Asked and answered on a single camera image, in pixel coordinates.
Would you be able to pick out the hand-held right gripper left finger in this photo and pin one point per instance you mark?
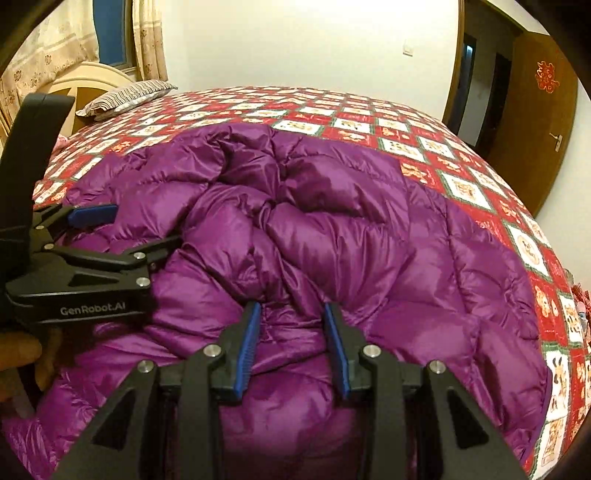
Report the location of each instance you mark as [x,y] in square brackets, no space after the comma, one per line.
[249,346]

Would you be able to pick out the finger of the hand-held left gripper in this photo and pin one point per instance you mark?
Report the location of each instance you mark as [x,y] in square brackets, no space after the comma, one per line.
[94,214]
[159,245]

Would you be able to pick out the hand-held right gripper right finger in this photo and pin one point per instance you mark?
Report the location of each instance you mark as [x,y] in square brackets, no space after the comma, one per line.
[337,350]

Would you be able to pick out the purple down jacket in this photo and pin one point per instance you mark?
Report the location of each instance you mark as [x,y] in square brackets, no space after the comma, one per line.
[346,230]

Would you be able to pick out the pile of clothes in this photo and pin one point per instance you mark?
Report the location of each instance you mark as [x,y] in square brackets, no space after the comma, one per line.
[581,304]

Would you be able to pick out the person's left hand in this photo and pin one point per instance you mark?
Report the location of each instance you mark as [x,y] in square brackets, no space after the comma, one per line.
[23,355]

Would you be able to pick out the pink floral blanket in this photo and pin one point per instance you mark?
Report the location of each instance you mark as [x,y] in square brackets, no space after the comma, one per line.
[60,144]

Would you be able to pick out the striped pillow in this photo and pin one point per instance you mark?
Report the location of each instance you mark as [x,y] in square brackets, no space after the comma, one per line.
[129,97]

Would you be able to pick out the cream wooden bed headboard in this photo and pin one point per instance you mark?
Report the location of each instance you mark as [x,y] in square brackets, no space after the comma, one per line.
[87,74]

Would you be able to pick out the wide beige floral curtain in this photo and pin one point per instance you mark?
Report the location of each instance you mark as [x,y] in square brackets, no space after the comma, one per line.
[46,46]

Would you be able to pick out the narrow beige floral curtain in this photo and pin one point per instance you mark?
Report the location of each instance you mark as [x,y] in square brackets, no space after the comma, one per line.
[150,41]

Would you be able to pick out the window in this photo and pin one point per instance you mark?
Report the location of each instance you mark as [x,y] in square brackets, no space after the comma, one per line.
[113,32]

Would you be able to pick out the red printed bedsheet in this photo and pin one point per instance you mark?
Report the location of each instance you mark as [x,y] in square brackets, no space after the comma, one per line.
[369,120]

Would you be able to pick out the brown wooden door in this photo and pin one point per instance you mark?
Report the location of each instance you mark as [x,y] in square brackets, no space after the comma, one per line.
[531,120]

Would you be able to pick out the red paper door decoration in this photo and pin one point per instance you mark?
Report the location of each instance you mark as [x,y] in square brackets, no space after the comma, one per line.
[545,76]

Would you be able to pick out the dark wooden door frame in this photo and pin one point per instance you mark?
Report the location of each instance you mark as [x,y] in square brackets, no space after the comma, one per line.
[455,92]

